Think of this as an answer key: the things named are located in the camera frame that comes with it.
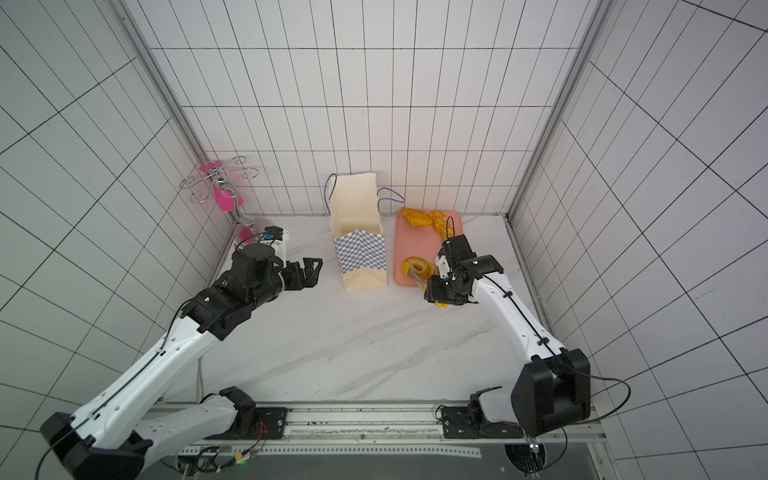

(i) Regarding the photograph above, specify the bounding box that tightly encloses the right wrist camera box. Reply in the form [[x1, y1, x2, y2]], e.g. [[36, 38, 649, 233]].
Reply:
[[435, 234, 477, 278]]

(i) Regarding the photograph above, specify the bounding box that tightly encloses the ring bagel bread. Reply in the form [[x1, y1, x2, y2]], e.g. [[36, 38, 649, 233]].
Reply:
[[402, 256, 434, 283]]

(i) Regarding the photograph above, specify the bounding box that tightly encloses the pink plastic tray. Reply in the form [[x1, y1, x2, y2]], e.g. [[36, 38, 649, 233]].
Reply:
[[394, 211, 463, 287]]

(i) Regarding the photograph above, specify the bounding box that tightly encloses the silver pink mug tree stand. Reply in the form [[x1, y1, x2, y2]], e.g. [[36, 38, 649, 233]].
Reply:
[[179, 155, 265, 246]]

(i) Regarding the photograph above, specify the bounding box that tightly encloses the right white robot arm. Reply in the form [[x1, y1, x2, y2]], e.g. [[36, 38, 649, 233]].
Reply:
[[425, 254, 591, 437]]

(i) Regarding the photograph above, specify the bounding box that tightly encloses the braided twisted bread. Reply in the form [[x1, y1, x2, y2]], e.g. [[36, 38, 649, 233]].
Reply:
[[428, 210, 456, 241]]

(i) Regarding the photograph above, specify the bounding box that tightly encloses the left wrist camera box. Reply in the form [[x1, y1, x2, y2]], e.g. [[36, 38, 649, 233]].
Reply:
[[257, 225, 289, 262]]

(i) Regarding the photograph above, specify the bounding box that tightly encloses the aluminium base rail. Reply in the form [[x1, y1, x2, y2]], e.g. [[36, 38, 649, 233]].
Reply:
[[169, 401, 608, 463]]

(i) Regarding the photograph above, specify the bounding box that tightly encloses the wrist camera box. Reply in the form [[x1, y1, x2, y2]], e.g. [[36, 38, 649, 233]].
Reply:
[[435, 234, 477, 278], [257, 225, 289, 262]]

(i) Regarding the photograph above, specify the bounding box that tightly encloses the checkered paper bag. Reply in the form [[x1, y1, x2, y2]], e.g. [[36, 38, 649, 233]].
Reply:
[[324, 172, 405, 291]]

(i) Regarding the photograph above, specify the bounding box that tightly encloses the small orange bun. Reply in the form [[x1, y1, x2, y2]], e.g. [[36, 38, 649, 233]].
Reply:
[[400, 207, 433, 228]]

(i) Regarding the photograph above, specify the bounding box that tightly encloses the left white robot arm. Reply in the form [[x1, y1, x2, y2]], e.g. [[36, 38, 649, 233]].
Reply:
[[40, 240, 323, 479]]

